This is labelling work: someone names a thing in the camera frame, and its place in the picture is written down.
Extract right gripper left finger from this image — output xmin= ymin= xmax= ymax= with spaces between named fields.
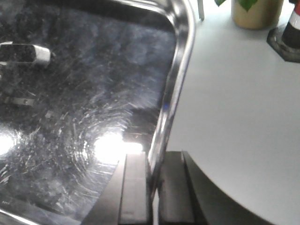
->
xmin=82 ymin=152 xmax=153 ymax=225

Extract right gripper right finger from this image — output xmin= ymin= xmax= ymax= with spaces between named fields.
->
xmin=158 ymin=151 xmax=269 ymax=225

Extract silver metal tray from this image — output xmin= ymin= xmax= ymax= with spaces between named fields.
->
xmin=0 ymin=0 xmax=195 ymax=225

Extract red white traffic cone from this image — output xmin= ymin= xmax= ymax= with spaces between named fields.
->
xmin=267 ymin=0 xmax=300 ymax=63

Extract gold plant pot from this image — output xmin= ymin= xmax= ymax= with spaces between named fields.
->
xmin=231 ymin=0 xmax=283 ymax=29

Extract green plant leaves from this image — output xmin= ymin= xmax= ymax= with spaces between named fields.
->
xmin=214 ymin=0 xmax=258 ymax=11

